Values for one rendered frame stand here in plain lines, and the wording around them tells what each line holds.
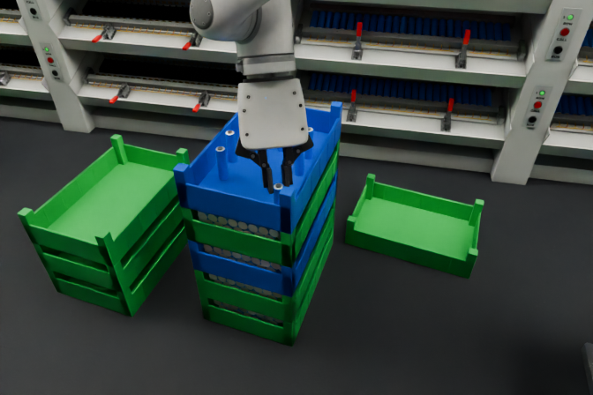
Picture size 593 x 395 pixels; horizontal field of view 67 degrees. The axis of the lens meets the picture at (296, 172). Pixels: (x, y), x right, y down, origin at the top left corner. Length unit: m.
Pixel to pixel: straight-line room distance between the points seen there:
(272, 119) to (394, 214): 0.66
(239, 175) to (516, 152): 0.84
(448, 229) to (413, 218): 0.09
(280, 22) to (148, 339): 0.68
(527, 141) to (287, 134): 0.86
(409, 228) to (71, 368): 0.82
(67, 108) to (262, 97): 1.10
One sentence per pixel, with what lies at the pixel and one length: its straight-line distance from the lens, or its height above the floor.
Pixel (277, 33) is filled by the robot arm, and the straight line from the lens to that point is 0.65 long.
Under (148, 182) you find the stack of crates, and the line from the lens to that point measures 1.12.
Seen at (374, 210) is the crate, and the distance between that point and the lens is 1.24.
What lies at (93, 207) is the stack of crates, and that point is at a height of 0.16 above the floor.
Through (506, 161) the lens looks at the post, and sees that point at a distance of 1.41.
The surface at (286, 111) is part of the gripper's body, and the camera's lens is 0.66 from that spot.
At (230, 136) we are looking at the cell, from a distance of 0.83.
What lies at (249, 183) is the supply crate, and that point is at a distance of 0.81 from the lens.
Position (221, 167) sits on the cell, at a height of 0.35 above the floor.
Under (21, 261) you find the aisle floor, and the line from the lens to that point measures 1.29.
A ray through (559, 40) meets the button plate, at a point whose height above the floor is 0.43.
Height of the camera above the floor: 0.83
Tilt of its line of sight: 38 degrees down
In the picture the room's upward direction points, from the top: straight up
